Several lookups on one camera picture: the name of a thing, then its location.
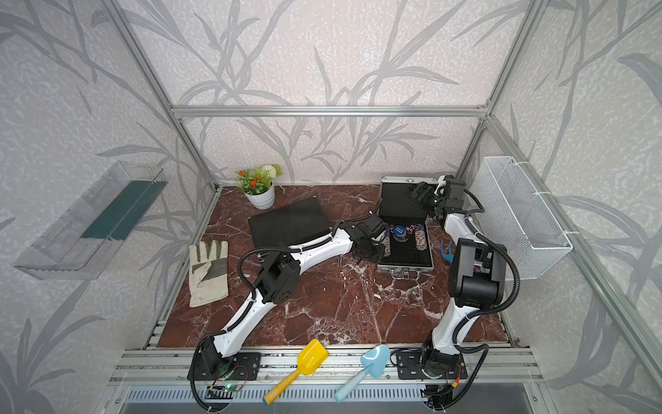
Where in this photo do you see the silver aluminium poker case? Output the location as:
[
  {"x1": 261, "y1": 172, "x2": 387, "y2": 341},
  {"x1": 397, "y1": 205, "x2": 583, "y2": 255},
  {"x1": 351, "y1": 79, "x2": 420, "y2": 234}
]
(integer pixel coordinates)
[{"x1": 379, "y1": 176, "x2": 436, "y2": 280}]

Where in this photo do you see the black poker case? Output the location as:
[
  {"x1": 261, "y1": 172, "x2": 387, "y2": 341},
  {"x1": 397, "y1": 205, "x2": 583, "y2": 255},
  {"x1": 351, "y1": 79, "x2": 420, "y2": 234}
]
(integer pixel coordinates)
[{"x1": 248, "y1": 198, "x2": 331, "y2": 248}]

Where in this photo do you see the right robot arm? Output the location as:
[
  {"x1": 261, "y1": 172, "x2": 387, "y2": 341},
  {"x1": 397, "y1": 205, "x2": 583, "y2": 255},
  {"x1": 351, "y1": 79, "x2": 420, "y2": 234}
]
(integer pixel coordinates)
[{"x1": 410, "y1": 176, "x2": 521, "y2": 378}]

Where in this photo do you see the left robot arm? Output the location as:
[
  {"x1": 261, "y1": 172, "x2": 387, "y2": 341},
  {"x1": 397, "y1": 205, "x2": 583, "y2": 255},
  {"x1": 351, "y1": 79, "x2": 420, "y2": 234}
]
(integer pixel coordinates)
[{"x1": 187, "y1": 214, "x2": 389, "y2": 382}]

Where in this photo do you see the poker chips row left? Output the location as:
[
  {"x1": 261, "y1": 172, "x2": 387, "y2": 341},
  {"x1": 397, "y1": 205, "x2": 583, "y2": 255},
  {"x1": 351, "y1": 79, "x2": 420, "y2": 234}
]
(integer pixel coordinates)
[{"x1": 381, "y1": 232, "x2": 391, "y2": 257}]

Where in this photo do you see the poker chips row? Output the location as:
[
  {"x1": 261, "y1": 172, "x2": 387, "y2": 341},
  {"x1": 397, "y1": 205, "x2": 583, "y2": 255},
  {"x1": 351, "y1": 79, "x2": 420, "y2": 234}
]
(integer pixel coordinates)
[
  {"x1": 381, "y1": 232, "x2": 391, "y2": 257},
  {"x1": 414, "y1": 229, "x2": 428, "y2": 251}
]

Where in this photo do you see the poker chips row right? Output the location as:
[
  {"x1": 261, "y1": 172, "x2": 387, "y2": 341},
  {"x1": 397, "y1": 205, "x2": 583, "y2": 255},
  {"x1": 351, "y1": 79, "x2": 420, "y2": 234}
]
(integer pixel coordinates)
[{"x1": 414, "y1": 229, "x2": 428, "y2": 251}]

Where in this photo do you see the blue dealer button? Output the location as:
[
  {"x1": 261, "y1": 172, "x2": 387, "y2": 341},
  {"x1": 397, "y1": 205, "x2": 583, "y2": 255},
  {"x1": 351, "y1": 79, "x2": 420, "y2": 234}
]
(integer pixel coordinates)
[{"x1": 391, "y1": 225, "x2": 409, "y2": 243}]

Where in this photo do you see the blue hand rake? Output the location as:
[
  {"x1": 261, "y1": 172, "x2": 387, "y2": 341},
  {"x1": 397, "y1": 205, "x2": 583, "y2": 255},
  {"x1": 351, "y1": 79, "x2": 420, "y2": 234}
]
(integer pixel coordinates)
[{"x1": 440, "y1": 241, "x2": 454, "y2": 264}]

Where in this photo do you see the light blue toy shovel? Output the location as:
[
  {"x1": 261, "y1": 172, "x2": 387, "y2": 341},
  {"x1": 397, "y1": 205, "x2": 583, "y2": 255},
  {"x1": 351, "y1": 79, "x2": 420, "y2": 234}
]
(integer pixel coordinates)
[{"x1": 334, "y1": 344, "x2": 391, "y2": 403}]

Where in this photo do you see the yellow toy shovel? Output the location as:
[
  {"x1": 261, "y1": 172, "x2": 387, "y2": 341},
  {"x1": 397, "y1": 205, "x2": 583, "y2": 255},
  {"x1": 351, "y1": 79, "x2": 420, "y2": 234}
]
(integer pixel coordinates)
[{"x1": 262, "y1": 339, "x2": 329, "y2": 405}]

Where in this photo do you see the potted plant white pot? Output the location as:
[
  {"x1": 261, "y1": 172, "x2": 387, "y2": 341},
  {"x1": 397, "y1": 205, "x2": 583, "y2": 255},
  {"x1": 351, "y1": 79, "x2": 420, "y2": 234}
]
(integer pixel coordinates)
[{"x1": 236, "y1": 164, "x2": 282, "y2": 210}]

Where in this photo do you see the beige work glove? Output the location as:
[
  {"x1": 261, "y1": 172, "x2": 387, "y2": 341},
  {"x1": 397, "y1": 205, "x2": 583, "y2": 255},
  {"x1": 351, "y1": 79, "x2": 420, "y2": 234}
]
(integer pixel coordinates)
[{"x1": 188, "y1": 241, "x2": 229, "y2": 308}]

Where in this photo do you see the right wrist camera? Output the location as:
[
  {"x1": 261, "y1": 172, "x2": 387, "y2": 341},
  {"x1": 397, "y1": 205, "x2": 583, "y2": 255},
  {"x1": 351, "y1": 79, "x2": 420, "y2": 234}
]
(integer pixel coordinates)
[{"x1": 435, "y1": 174, "x2": 453, "y2": 195}]

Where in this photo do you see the white wire mesh basket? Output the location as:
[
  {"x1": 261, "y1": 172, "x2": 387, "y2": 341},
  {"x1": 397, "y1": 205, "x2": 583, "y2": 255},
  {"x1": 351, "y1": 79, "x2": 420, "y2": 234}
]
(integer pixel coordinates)
[{"x1": 470, "y1": 156, "x2": 572, "y2": 279}]

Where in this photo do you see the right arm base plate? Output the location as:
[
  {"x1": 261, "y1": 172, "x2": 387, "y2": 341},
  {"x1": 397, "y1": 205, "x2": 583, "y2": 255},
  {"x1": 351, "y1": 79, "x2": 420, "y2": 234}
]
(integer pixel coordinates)
[{"x1": 391, "y1": 348, "x2": 468, "y2": 381}]

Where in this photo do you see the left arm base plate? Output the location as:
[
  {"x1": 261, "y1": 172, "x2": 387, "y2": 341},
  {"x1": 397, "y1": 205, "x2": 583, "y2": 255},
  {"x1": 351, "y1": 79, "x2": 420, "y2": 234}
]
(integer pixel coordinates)
[{"x1": 187, "y1": 351, "x2": 262, "y2": 381}]

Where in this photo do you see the clear plastic wall shelf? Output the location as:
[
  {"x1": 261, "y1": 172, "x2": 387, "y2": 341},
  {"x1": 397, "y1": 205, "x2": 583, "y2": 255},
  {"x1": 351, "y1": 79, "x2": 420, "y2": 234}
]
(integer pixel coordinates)
[{"x1": 14, "y1": 161, "x2": 167, "y2": 280}]

